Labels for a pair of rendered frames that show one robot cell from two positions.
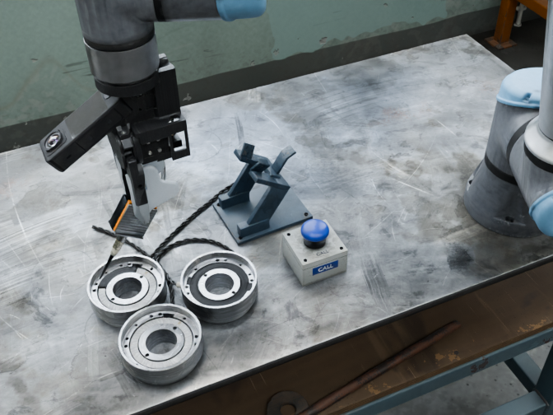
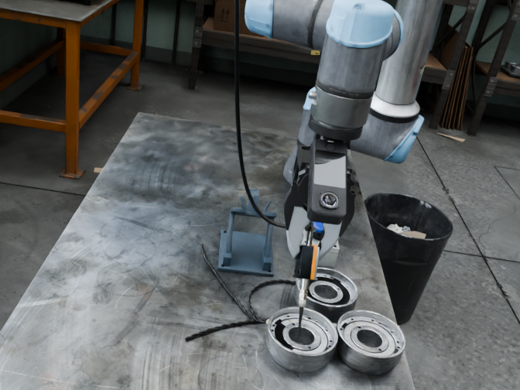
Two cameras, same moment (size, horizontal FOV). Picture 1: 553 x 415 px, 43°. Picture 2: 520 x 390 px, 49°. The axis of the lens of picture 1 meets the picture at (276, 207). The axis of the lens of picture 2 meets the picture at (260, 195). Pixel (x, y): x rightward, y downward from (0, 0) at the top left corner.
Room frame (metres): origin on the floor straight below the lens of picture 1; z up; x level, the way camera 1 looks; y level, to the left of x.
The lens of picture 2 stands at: (0.52, 0.87, 1.40)
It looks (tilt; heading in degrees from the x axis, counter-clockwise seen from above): 28 degrees down; 289
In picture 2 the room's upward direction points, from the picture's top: 10 degrees clockwise
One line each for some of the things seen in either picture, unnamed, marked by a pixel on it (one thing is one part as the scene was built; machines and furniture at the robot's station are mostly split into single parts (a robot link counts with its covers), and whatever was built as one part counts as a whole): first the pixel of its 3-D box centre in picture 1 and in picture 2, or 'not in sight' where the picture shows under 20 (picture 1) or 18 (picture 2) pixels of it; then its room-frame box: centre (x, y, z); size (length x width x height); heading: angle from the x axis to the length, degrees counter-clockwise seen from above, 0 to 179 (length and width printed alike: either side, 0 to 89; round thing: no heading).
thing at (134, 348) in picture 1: (162, 346); (367, 343); (0.55, 0.15, 0.82); 0.08 x 0.08 x 0.02
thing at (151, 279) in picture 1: (128, 292); (300, 340); (0.64, 0.21, 0.82); 0.08 x 0.08 x 0.02
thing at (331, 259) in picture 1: (318, 250); (317, 243); (0.71, -0.06, 0.82); 0.08 x 0.07 x 0.05; 113
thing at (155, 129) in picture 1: (140, 113); (326, 159); (0.68, 0.15, 1.09); 0.09 x 0.08 x 0.12; 115
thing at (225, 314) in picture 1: (220, 287); (324, 295); (0.65, 0.08, 0.82); 0.10 x 0.10 x 0.04
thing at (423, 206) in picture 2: not in sight; (392, 261); (0.62, -1.11, 0.21); 0.34 x 0.34 x 0.43
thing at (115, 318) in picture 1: (127, 291); (300, 340); (0.64, 0.21, 0.82); 0.10 x 0.10 x 0.04
